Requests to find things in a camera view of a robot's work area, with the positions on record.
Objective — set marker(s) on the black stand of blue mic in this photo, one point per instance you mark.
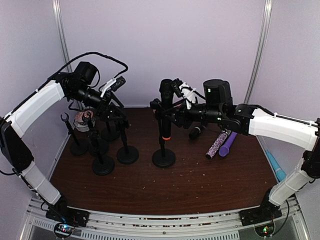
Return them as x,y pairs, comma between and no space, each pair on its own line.
102,164

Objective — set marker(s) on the light blue microphone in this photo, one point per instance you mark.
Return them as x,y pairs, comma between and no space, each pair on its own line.
278,171

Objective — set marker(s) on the aluminium corner post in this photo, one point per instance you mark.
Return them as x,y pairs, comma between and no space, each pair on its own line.
60,29
264,31

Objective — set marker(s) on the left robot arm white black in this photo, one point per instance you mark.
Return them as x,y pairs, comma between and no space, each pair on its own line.
74,85

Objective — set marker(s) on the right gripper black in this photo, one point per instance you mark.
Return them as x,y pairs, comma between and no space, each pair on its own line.
180,115

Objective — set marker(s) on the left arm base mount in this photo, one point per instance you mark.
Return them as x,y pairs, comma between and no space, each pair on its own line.
66,224

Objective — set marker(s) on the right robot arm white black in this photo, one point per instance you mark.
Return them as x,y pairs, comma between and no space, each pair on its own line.
254,120

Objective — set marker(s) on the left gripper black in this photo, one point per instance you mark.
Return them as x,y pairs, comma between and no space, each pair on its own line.
103,113

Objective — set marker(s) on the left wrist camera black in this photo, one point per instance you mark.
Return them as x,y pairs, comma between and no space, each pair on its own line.
119,82

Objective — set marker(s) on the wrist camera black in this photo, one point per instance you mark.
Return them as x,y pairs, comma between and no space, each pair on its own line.
119,82
176,83

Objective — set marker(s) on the front aluminium rail frame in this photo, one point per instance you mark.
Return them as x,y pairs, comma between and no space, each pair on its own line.
221,225

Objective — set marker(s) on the black stand of glitter mic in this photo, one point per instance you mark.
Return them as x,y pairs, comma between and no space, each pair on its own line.
127,154

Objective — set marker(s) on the left aluminium corner post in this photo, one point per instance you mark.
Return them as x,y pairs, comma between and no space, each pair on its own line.
60,29

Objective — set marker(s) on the glitter mic silver head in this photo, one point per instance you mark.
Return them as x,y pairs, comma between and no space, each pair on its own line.
217,144

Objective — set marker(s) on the black stand of purple mic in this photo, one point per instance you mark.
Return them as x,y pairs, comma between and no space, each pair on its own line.
109,133

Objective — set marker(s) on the right aluminium corner post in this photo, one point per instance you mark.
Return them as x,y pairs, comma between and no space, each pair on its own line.
264,31

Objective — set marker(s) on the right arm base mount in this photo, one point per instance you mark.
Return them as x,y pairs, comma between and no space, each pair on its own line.
262,220

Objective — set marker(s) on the tape roll at back left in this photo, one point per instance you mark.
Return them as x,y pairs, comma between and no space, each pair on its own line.
80,124

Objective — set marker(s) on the purple microphone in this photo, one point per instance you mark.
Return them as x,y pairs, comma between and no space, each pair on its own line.
225,148

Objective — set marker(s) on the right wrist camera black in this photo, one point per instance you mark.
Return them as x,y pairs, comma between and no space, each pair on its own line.
176,83

